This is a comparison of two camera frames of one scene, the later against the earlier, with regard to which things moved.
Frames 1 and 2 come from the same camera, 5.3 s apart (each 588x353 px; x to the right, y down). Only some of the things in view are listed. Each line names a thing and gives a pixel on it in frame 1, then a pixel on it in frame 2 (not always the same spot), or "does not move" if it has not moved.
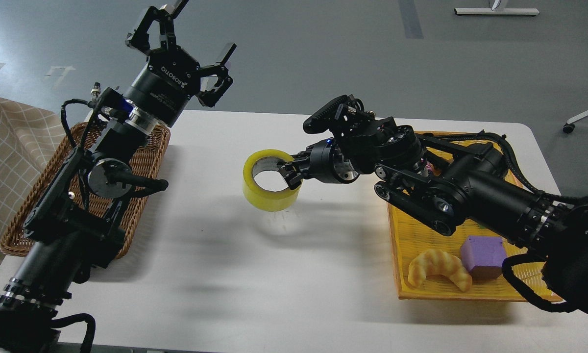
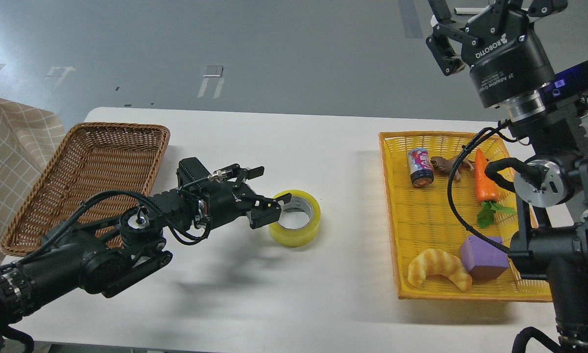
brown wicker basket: [148, 163] does not move
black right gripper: [322, 161] -> [506, 62]
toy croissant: [437, 262] does not move
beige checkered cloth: [18, 142] does not move
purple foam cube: [483, 256] does not move
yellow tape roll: [259, 198] -> [300, 201]
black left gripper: [170, 78] -> [229, 201]
